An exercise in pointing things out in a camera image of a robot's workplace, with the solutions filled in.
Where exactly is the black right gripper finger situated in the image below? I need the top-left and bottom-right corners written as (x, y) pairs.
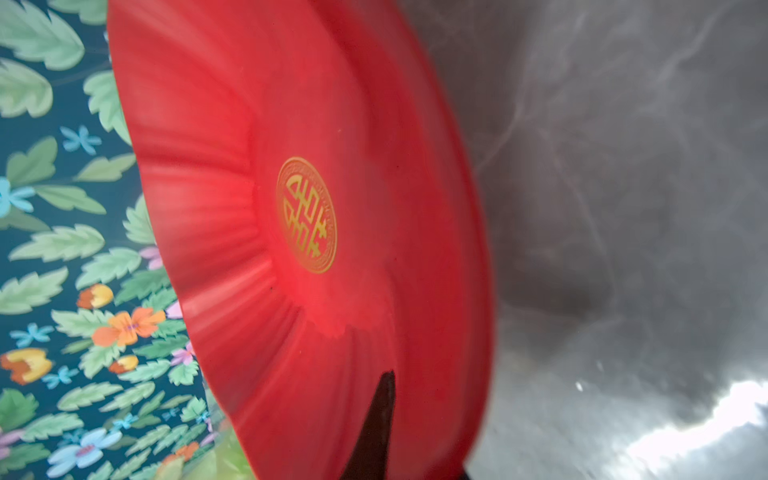
top-left (341, 371), bottom-right (396, 480)

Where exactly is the red flower-shaped plate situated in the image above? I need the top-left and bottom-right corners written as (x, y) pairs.
top-left (107, 1), bottom-right (494, 479)

